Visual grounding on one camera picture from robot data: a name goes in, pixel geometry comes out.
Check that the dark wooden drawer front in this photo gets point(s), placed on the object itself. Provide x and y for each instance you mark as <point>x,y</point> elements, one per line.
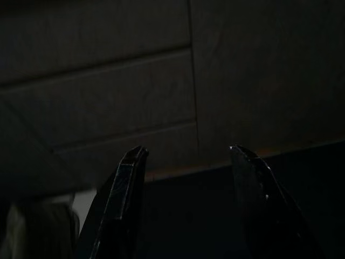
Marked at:
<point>94,32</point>
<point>167,145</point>
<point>121,102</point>

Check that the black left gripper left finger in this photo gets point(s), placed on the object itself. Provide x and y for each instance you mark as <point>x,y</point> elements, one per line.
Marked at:
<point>118,205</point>

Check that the dark wooden cabinet door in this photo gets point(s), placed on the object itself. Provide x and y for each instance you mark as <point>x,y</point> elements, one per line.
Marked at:
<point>269,81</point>

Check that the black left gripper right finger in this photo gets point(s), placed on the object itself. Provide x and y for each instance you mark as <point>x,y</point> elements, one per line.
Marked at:
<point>258,205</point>

